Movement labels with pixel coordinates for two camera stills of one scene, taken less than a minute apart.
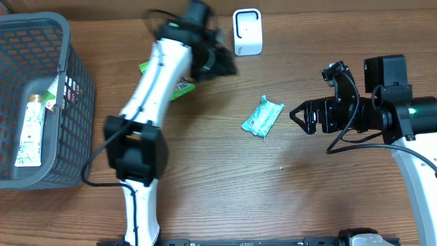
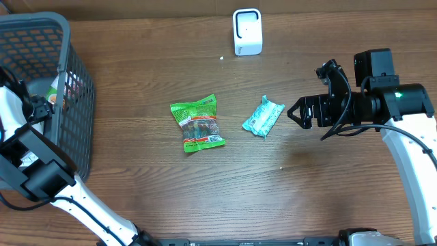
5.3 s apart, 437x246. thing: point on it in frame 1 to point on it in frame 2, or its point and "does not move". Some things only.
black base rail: (227, 242) does not move
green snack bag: (179, 89) to (198, 121)
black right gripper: (326, 106) does not move
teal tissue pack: (263, 118) does not move
